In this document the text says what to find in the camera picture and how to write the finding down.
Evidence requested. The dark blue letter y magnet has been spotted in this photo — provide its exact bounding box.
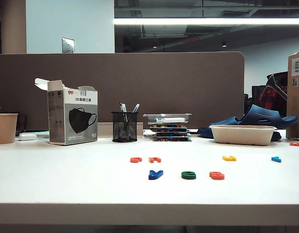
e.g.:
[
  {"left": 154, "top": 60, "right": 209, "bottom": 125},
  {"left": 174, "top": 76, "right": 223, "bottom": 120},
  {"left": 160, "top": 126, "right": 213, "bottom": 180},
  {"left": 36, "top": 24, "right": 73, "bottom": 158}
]
[{"left": 148, "top": 169, "right": 164, "bottom": 181}]

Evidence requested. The green letter e magnet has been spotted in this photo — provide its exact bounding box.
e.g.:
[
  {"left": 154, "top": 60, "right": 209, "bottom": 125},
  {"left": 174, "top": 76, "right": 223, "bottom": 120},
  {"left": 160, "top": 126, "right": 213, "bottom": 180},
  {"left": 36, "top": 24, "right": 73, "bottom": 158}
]
[{"left": 181, "top": 171, "right": 197, "bottom": 180}]

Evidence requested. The orange letter s magnet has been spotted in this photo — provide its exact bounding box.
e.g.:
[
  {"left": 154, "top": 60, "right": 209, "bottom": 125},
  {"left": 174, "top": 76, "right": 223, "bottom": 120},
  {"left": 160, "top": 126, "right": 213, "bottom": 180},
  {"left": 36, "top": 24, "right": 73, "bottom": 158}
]
[{"left": 209, "top": 171, "right": 225, "bottom": 181}]

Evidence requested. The letter magnet case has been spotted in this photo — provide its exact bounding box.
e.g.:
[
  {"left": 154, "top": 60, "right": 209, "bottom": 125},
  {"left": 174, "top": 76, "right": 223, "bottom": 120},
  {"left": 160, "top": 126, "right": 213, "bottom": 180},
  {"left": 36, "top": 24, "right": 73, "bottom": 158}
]
[
  {"left": 149, "top": 124, "right": 189, "bottom": 133},
  {"left": 152, "top": 132, "right": 191, "bottom": 142}
]

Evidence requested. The black and silver pen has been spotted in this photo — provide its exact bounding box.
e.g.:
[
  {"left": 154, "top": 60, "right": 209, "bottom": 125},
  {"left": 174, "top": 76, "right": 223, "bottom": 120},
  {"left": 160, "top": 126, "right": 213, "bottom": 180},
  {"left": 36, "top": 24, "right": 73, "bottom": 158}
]
[
  {"left": 126, "top": 103, "right": 141, "bottom": 130},
  {"left": 119, "top": 102, "right": 129, "bottom": 130}
]

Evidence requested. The clear plastic case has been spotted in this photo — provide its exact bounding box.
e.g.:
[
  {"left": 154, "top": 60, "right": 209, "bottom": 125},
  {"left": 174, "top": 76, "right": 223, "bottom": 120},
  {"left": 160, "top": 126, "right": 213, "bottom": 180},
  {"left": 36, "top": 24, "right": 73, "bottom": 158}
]
[{"left": 142, "top": 113, "right": 192, "bottom": 125}]

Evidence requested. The black mesh pen holder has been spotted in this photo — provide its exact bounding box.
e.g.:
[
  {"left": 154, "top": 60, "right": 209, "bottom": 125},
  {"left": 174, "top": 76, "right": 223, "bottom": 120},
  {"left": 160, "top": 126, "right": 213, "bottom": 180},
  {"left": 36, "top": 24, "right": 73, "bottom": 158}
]
[{"left": 111, "top": 111, "right": 139, "bottom": 143}]

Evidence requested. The brown desk partition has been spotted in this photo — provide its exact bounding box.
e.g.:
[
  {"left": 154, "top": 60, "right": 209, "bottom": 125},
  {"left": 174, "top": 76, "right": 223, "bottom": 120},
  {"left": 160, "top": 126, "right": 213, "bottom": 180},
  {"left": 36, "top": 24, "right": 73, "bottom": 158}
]
[{"left": 0, "top": 51, "right": 246, "bottom": 131}]

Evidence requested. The navy blue foam slipper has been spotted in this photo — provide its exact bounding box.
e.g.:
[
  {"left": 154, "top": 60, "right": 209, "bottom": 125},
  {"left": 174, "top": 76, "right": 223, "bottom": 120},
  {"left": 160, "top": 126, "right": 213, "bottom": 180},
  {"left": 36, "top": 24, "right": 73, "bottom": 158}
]
[
  {"left": 238, "top": 104, "right": 299, "bottom": 130},
  {"left": 197, "top": 116, "right": 240, "bottom": 138}
]

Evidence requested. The grey white face mask box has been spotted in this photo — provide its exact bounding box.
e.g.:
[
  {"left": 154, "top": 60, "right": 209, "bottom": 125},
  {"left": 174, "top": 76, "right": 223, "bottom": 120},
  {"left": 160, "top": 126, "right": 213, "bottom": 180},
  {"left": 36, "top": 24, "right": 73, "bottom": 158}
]
[{"left": 34, "top": 78, "right": 98, "bottom": 146}]

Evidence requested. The beige pulp tray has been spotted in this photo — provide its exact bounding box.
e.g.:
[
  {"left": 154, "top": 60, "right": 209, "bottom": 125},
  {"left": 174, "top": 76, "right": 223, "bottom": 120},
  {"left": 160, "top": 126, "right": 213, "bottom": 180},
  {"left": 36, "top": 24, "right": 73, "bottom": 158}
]
[{"left": 209, "top": 125, "right": 278, "bottom": 146}]

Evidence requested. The black monitor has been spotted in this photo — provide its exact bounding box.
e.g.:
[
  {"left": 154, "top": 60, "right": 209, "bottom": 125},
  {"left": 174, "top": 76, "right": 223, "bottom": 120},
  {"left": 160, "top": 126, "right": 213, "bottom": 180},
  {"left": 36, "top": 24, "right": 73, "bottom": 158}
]
[{"left": 251, "top": 85, "right": 266, "bottom": 108}]

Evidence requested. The black red plaid jacket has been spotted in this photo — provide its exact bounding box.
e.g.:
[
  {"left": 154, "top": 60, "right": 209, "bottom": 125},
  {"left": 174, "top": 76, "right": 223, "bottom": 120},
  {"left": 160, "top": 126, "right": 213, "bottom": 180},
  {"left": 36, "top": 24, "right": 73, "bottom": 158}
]
[{"left": 259, "top": 71, "right": 289, "bottom": 117}]

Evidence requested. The small white earbud case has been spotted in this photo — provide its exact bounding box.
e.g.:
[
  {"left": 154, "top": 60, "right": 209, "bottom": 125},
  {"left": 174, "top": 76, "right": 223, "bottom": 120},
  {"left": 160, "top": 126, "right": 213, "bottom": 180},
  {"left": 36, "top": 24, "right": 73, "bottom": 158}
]
[{"left": 18, "top": 133, "right": 38, "bottom": 141}]

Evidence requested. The brown paper cup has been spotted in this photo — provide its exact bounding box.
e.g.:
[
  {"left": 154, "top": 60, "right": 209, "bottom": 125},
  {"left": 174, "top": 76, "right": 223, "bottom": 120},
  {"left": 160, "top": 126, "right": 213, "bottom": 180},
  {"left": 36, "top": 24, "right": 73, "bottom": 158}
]
[{"left": 0, "top": 113, "right": 19, "bottom": 145}]

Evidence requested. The brown cardboard box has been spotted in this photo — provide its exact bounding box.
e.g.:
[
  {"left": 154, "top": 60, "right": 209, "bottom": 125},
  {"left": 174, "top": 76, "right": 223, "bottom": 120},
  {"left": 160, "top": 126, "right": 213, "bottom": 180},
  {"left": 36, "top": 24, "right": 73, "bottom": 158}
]
[{"left": 286, "top": 51, "right": 299, "bottom": 139}]

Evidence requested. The metal wall switch plate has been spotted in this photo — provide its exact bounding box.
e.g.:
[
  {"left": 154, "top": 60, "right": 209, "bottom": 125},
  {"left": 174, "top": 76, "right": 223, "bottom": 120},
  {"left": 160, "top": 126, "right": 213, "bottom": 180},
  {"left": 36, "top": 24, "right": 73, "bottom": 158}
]
[{"left": 61, "top": 37, "right": 75, "bottom": 54}]

